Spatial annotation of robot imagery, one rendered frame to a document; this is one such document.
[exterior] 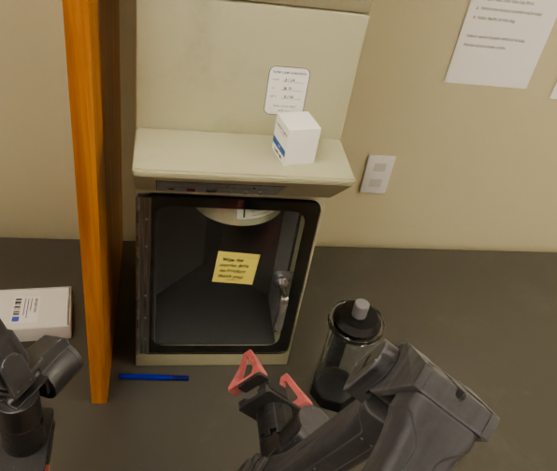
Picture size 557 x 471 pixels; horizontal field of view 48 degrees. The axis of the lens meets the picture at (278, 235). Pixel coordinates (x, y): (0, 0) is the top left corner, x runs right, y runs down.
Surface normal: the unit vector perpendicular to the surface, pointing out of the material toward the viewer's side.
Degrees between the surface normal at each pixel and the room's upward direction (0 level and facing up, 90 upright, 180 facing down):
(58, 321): 0
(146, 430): 0
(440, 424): 33
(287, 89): 90
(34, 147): 90
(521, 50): 90
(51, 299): 0
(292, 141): 90
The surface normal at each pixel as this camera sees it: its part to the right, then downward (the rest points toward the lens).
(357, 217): 0.12, 0.65
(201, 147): 0.14, -0.76
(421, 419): 0.18, -0.29
